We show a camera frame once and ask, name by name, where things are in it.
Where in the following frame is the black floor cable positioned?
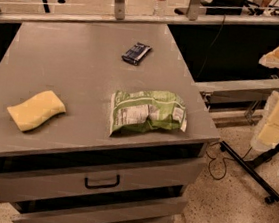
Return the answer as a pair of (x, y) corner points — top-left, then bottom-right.
(202, 140), (254, 184)

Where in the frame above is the black drawer handle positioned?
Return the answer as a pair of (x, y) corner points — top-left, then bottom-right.
(84, 175), (121, 190)

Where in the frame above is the grey drawer cabinet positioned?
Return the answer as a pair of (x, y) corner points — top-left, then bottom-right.
(0, 22), (219, 223)

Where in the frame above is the yellow sponge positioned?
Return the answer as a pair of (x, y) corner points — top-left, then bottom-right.
(7, 90), (66, 132)

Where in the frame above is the grey metal railing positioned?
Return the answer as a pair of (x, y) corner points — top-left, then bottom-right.
(0, 0), (279, 25)

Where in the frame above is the green crumpled chip bag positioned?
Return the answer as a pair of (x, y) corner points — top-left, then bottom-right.
(109, 90), (187, 135)

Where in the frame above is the dark blue rxbar wrapper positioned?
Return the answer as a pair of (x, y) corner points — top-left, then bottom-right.
(121, 42), (152, 66)

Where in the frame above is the black rolling stand base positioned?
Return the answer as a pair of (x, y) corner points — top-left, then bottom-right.
(213, 117), (279, 206)

